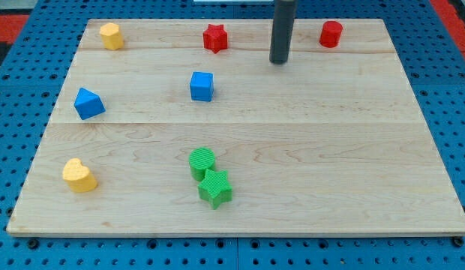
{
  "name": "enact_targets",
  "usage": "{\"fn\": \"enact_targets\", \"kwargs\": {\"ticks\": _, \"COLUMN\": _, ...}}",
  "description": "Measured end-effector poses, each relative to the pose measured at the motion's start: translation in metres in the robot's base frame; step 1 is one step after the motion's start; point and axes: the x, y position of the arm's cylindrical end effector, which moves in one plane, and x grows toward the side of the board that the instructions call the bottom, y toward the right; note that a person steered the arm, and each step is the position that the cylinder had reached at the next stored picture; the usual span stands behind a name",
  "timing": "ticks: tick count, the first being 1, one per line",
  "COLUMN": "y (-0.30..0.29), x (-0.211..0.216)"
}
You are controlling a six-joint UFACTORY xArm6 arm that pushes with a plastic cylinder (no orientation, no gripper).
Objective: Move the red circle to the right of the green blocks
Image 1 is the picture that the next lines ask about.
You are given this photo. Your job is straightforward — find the light wooden board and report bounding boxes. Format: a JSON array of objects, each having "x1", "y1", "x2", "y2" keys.
[{"x1": 7, "y1": 19, "x2": 465, "y2": 238}]

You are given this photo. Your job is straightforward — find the yellow hexagon block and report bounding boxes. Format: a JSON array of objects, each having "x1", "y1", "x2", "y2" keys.
[{"x1": 100, "y1": 22, "x2": 124, "y2": 50}]

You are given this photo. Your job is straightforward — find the green cylinder block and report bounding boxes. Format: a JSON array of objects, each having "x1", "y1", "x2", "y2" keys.
[{"x1": 188, "y1": 147, "x2": 216, "y2": 182}]

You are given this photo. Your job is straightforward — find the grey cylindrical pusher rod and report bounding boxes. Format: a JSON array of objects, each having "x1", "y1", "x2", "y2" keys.
[{"x1": 269, "y1": 0, "x2": 298, "y2": 65}]

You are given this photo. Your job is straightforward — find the yellow heart block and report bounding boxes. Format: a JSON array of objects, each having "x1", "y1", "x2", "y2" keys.
[{"x1": 62, "y1": 157, "x2": 98, "y2": 193}]

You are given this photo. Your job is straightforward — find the blue cube block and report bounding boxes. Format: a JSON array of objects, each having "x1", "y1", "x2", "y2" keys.
[{"x1": 190, "y1": 71, "x2": 214, "y2": 102}]

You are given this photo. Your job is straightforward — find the red star block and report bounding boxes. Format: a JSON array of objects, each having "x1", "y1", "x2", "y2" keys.
[{"x1": 202, "y1": 24, "x2": 228, "y2": 54}]

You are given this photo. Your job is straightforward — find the green star block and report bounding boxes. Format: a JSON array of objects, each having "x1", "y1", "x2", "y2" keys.
[{"x1": 198, "y1": 169, "x2": 233, "y2": 209}]

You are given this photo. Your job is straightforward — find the red cylinder block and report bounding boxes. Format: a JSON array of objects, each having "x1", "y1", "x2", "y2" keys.
[{"x1": 319, "y1": 20, "x2": 343, "y2": 48}]

